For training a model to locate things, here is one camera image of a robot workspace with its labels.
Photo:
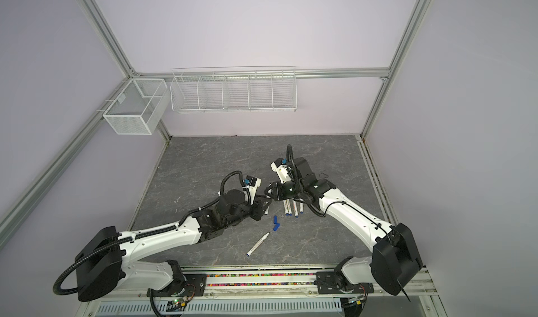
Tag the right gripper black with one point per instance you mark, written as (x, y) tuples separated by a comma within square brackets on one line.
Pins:
[(279, 191)]

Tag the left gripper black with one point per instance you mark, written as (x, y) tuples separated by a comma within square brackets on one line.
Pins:
[(258, 210)]

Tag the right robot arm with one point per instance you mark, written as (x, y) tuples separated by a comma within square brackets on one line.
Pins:
[(394, 259)]

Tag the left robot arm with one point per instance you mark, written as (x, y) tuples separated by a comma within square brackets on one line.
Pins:
[(115, 260)]

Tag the white mesh box basket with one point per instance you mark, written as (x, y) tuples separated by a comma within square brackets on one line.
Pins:
[(139, 107)]

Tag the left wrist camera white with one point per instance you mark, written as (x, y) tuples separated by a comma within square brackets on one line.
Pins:
[(251, 185)]

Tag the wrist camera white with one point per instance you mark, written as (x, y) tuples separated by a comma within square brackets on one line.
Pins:
[(251, 185), (279, 166)]

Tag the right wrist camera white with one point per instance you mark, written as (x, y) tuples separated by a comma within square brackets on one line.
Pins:
[(279, 166)]

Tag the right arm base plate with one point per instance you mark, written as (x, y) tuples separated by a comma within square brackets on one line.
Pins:
[(333, 283)]

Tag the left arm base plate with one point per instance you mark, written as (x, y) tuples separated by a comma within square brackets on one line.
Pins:
[(192, 286)]

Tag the white wire shelf basket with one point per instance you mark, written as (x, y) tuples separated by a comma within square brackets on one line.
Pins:
[(234, 89)]

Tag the white vented cable duct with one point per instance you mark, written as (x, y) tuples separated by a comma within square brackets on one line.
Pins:
[(222, 307)]

